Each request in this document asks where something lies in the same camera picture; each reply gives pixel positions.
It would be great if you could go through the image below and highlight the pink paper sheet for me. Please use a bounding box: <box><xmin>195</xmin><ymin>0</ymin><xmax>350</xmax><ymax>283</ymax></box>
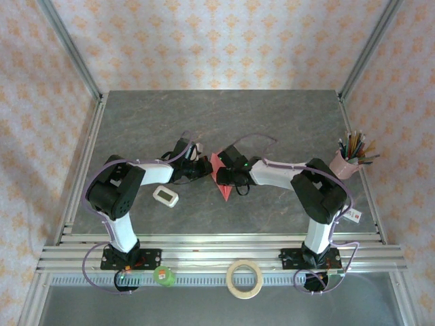
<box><xmin>210</xmin><ymin>152</ymin><xmax>235</xmax><ymax>202</ymax></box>

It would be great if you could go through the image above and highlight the small white digital timer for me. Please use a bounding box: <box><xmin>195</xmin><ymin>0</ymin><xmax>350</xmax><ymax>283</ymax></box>
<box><xmin>152</xmin><ymin>186</ymin><xmax>179</xmax><ymax>209</ymax></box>

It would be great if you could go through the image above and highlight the wide aluminium crossbeam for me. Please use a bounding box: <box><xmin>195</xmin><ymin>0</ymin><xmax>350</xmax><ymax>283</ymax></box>
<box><xmin>35</xmin><ymin>244</ymin><xmax>408</xmax><ymax>274</ymax></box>

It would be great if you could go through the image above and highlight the pink cup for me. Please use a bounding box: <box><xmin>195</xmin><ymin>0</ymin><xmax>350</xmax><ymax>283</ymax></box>
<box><xmin>329</xmin><ymin>149</ymin><xmax>363</xmax><ymax>180</ymax></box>

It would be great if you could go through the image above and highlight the green tape roll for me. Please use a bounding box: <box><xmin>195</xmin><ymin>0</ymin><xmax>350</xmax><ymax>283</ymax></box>
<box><xmin>152</xmin><ymin>266</ymin><xmax>177</xmax><ymax>288</ymax></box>

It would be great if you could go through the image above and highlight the bunch of coloured sticks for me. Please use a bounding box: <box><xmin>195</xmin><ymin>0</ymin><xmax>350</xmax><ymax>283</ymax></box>
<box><xmin>337</xmin><ymin>129</ymin><xmax>381</xmax><ymax>167</ymax></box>

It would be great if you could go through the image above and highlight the beige masking tape roll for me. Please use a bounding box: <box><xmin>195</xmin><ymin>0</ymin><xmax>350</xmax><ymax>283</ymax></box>
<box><xmin>226</xmin><ymin>259</ymin><xmax>264</xmax><ymax>300</ymax></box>

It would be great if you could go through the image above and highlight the small white red card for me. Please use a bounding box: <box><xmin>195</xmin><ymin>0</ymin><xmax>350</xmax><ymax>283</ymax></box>
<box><xmin>341</xmin><ymin>207</ymin><xmax>363</xmax><ymax>223</ymax></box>

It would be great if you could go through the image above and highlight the aluminium table edge rail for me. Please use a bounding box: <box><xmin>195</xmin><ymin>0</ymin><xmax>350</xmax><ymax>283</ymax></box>
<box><xmin>56</xmin><ymin>232</ymin><xmax>388</xmax><ymax>247</ymax></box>

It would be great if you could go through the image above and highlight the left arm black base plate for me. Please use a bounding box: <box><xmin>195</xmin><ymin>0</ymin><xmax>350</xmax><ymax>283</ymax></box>
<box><xmin>100</xmin><ymin>247</ymin><xmax>162</xmax><ymax>272</ymax></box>

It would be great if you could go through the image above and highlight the aluminium side rail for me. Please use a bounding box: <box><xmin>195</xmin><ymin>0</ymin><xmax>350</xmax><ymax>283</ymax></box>
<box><xmin>336</xmin><ymin>90</ymin><xmax>388</xmax><ymax>244</ymax></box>
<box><xmin>56</xmin><ymin>91</ymin><xmax>109</xmax><ymax>238</ymax></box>

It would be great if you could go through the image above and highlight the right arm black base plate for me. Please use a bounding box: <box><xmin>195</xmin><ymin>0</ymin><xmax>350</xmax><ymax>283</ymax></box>
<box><xmin>279</xmin><ymin>247</ymin><xmax>343</xmax><ymax>272</ymax></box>

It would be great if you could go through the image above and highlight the grey slotted cable duct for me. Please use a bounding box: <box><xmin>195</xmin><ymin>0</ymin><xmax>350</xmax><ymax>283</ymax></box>
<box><xmin>47</xmin><ymin>273</ymin><xmax>397</xmax><ymax>288</ymax></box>

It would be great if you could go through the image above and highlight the black round cable hub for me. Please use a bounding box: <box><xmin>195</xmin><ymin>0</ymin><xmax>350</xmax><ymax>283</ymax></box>
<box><xmin>303</xmin><ymin>270</ymin><xmax>330</xmax><ymax>295</ymax></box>
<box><xmin>114</xmin><ymin>270</ymin><xmax>141</xmax><ymax>295</ymax></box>

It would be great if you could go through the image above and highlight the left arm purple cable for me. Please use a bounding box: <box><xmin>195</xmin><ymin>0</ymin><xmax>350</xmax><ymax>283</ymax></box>
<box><xmin>83</xmin><ymin>130</ymin><xmax>205</xmax><ymax>295</ymax></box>

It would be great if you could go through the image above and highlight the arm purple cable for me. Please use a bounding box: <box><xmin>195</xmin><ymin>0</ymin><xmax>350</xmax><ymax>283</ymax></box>
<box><xmin>234</xmin><ymin>134</ymin><xmax>361</xmax><ymax>295</ymax></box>
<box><xmin>83</xmin><ymin>130</ymin><xmax>205</xmax><ymax>295</ymax></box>

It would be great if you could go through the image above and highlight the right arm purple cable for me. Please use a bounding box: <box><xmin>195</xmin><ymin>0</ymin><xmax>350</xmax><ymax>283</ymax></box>
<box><xmin>234</xmin><ymin>134</ymin><xmax>361</xmax><ymax>295</ymax></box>

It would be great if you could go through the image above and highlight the aluminium frame post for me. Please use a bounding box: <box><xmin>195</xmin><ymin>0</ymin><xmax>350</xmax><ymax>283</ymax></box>
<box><xmin>338</xmin><ymin>0</ymin><xmax>405</xmax><ymax>103</ymax></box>
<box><xmin>35</xmin><ymin>0</ymin><xmax>105</xmax><ymax>103</ymax></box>

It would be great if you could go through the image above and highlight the aluminium frame leg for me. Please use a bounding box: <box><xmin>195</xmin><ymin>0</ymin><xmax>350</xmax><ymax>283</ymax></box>
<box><xmin>389</xmin><ymin>271</ymin><xmax>421</xmax><ymax>326</ymax></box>
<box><xmin>16</xmin><ymin>271</ymin><xmax>52</xmax><ymax>326</ymax></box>

